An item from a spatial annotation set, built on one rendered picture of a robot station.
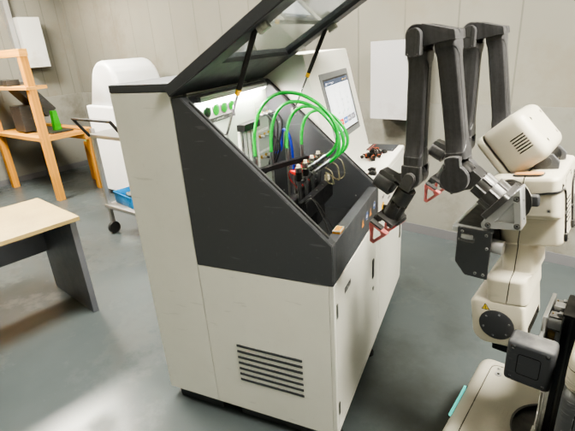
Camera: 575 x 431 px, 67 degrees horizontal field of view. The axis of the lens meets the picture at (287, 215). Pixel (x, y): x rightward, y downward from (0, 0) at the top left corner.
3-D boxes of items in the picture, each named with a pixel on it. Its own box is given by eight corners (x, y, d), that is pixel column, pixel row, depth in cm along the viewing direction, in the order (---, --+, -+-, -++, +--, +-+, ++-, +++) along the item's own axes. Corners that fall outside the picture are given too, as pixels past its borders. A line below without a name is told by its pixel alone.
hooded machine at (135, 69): (186, 186, 543) (166, 56, 486) (140, 203, 496) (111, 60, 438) (150, 178, 592) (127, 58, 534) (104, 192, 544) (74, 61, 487)
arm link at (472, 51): (478, 24, 137) (489, 24, 145) (459, 26, 141) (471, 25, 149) (466, 156, 153) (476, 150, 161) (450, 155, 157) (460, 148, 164)
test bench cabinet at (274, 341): (338, 450, 182) (333, 288, 152) (220, 412, 204) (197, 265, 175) (376, 346, 241) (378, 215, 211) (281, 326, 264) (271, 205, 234)
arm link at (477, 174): (486, 182, 112) (492, 176, 116) (456, 156, 114) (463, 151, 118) (462, 204, 118) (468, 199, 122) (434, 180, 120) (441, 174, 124)
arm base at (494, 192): (509, 198, 107) (521, 185, 115) (484, 176, 109) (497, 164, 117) (483, 221, 113) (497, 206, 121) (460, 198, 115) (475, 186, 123)
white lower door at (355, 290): (340, 428, 180) (337, 286, 154) (335, 426, 181) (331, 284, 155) (376, 334, 234) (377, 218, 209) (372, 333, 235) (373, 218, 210)
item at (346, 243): (336, 281, 156) (335, 242, 150) (325, 280, 158) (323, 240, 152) (376, 218, 208) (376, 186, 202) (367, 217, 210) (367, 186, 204)
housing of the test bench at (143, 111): (221, 411, 205) (168, 83, 149) (172, 396, 216) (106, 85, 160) (320, 272, 322) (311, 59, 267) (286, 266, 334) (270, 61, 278)
